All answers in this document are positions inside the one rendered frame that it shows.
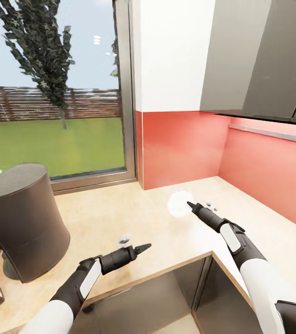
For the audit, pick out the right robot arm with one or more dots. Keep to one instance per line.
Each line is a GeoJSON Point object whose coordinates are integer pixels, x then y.
{"type": "Point", "coordinates": [273, 298]}

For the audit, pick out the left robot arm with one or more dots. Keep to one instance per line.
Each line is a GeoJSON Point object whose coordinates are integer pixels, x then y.
{"type": "Point", "coordinates": [58, 315]}

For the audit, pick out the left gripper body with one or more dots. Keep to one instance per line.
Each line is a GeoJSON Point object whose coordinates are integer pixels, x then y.
{"type": "Point", "coordinates": [123, 256]}

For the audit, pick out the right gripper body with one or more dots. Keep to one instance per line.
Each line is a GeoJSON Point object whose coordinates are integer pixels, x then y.
{"type": "Point", "coordinates": [204, 214]}

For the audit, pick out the coffee maker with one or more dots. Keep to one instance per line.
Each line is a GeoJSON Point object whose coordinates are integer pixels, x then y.
{"type": "Point", "coordinates": [33, 236]}

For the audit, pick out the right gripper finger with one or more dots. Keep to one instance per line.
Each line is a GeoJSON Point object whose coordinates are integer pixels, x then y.
{"type": "Point", "coordinates": [191, 204]}

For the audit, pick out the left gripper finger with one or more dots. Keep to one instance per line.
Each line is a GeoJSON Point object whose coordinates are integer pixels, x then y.
{"type": "Point", "coordinates": [139, 249]}

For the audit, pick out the saucer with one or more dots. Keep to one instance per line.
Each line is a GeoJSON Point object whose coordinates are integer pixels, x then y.
{"type": "Point", "coordinates": [177, 204]}

